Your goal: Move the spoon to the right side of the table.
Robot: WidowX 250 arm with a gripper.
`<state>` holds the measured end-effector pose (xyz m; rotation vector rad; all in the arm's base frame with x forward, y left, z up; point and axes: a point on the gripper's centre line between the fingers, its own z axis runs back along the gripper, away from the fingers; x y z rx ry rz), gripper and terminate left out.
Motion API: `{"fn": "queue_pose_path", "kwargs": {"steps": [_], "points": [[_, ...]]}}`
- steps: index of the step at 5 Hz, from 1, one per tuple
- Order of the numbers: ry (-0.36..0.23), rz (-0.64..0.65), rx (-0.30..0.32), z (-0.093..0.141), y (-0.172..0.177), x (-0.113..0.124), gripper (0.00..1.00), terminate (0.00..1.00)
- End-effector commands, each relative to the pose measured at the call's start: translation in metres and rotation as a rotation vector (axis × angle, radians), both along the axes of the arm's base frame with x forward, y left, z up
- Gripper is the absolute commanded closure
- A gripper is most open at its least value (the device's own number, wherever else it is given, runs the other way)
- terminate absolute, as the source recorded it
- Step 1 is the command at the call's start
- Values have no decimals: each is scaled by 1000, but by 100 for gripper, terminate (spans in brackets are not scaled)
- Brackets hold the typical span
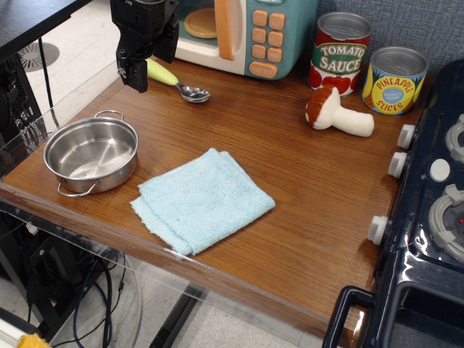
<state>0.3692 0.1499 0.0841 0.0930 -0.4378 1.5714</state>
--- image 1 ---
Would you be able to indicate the tomato sauce can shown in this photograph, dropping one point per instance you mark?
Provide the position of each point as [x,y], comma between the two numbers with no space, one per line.
[341,42]

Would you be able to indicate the clear acrylic table guard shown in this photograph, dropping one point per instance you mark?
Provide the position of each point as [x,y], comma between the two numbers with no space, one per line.
[165,126]

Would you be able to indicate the pineapple slices can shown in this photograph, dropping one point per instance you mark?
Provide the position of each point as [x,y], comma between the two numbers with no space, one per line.
[394,80]

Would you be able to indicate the light blue folded cloth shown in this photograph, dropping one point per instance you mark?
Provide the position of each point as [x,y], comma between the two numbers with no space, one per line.
[200,203]

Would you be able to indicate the dark blue toy stove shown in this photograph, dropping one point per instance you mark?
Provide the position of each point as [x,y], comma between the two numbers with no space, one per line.
[417,300]

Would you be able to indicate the stainless steel pot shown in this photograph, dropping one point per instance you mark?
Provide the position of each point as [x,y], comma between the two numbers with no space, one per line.
[92,155]

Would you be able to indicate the toy microwave oven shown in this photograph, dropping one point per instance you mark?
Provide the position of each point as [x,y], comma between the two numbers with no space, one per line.
[259,39]

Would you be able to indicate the plush mushroom toy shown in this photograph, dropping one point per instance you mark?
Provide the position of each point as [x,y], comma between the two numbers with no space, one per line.
[324,110]

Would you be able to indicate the spoon with green handle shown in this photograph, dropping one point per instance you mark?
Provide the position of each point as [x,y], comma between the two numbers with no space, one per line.
[157,72]

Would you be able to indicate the black desk at left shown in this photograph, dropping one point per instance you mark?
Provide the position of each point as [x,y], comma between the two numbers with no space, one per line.
[22,22]

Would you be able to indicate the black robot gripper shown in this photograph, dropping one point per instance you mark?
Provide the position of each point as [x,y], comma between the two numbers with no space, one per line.
[147,28]

